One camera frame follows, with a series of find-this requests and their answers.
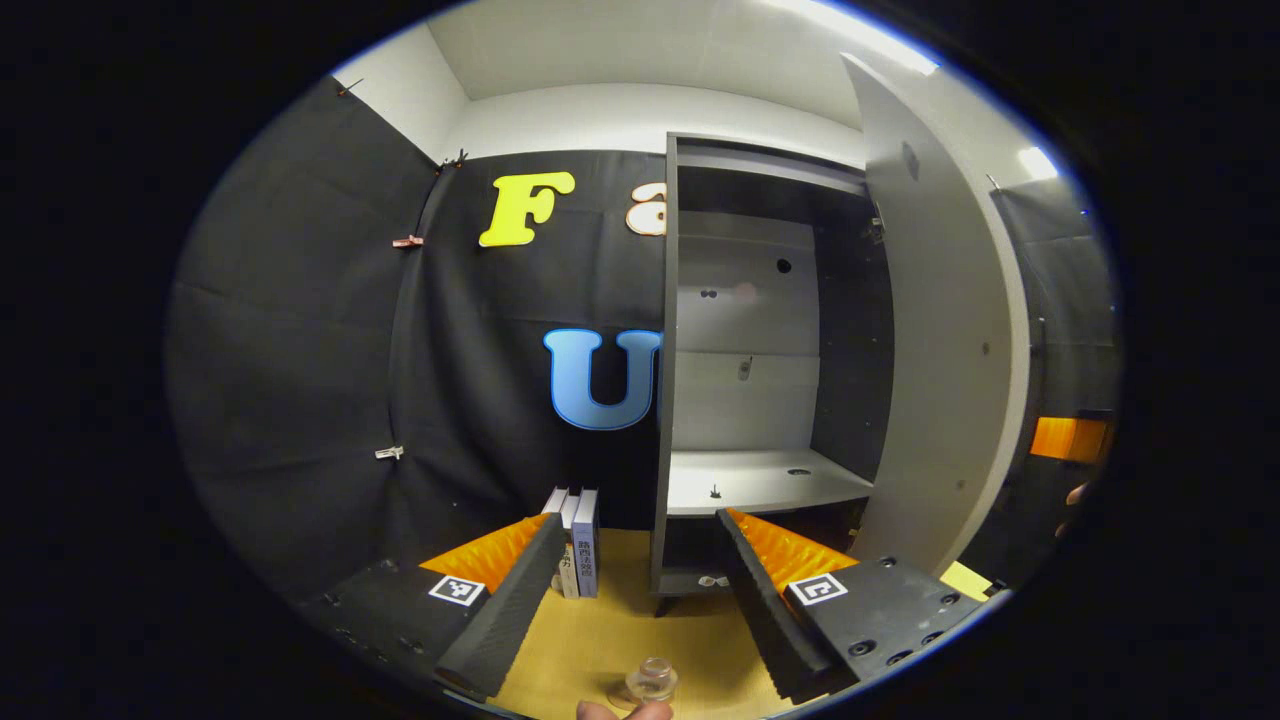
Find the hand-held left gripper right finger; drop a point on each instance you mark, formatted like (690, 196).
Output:
(765, 610)

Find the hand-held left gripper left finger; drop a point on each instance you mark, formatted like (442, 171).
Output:
(510, 610)

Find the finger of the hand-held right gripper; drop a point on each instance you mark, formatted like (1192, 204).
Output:
(1070, 438)

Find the clear plastic bottle red label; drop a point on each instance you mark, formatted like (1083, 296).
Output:
(650, 680)

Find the grey cabinet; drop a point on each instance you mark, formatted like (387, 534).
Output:
(745, 300)

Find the grey cabinet shelf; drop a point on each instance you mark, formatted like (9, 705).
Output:
(760, 480)

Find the metal door hinge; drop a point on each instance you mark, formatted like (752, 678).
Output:
(876, 230)

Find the blue grey book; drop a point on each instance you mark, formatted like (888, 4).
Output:
(587, 550)

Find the yellow cloth pad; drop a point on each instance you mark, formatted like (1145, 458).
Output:
(966, 580)

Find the white cloth clip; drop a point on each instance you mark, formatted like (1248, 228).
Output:
(389, 453)

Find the small ceiling light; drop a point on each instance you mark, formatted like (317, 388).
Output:
(1038, 163)

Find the black backdrop cloth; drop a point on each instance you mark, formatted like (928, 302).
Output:
(300, 330)

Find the copper cloth clip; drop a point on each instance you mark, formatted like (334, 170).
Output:
(407, 242)

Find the black cloth clip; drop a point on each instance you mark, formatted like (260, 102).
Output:
(457, 158)

